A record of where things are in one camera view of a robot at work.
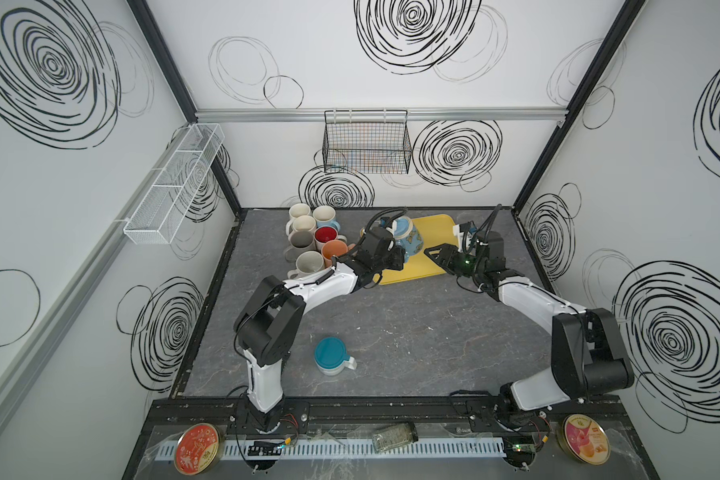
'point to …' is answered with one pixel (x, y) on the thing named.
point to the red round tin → (197, 449)
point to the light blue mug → (325, 216)
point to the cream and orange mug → (333, 248)
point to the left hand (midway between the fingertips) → (407, 249)
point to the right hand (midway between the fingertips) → (424, 253)
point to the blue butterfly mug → (407, 236)
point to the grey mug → (300, 241)
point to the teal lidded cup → (331, 356)
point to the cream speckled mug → (308, 264)
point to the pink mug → (300, 223)
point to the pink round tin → (583, 437)
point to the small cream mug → (323, 234)
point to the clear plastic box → (395, 436)
